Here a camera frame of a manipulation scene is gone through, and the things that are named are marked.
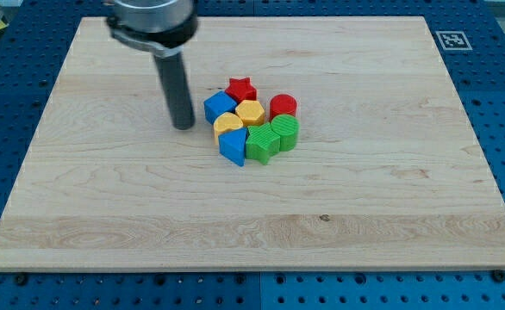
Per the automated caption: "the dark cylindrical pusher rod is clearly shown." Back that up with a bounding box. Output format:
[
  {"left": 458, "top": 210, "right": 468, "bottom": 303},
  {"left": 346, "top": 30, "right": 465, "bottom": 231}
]
[{"left": 153, "top": 53, "right": 196, "bottom": 130}]

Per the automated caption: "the red cylinder block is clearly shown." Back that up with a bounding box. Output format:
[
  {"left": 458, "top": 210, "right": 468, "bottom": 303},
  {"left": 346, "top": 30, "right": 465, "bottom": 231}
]
[{"left": 269, "top": 94, "right": 298, "bottom": 121}]

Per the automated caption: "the red star block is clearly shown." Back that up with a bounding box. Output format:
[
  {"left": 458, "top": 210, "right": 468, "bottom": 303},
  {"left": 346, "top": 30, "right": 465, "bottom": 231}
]
[{"left": 224, "top": 77, "right": 258, "bottom": 103}]

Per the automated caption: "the white fiducial marker tag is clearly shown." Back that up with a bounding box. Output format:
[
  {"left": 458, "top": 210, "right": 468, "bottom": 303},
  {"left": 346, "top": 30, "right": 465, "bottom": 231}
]
[{"left": 436, "top": 31, "right": 472, "bottom": 51}]

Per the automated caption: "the wooden board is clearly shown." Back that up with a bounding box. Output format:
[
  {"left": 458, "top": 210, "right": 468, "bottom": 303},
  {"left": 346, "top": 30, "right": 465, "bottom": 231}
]
[{"left": 0, "top": 16, "right": 505, "bottom": 272}]

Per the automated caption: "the blue triangle block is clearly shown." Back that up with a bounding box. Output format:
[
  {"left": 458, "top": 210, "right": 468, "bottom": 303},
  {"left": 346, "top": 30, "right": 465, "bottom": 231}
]
[{"left": 218, "top": 127, "right": 247, "bottom": 166}]

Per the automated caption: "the green cylinder block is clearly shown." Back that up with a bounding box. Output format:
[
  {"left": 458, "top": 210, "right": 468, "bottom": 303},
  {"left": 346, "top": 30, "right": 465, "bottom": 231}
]
[{"left": 271, "top": 114, "right": 300, "bottom": 152}]

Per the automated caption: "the blue cube block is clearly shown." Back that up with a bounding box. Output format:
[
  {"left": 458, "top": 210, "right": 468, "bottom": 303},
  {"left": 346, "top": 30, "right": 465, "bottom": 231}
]
[{"left": 203, "top": 91, "right": 237, "bottom": 124}]

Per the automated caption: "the yellow half-round block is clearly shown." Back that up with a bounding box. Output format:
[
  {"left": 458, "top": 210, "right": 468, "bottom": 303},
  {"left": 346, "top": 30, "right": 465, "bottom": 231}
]
[{"left": 213, "top": 112, "right": 244, "bottom": 146}]

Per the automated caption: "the green star block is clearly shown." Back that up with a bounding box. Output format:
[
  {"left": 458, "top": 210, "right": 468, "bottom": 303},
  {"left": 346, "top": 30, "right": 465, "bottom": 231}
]
[{"left": 246, "top": 123, "right": 281, "bottom": 164}]

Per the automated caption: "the yellow hexagon block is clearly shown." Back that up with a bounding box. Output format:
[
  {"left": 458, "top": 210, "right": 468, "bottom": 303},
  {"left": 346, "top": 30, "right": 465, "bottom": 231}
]
[{"left": 235, "top": 100, "right": 265, "bottom": 127}]

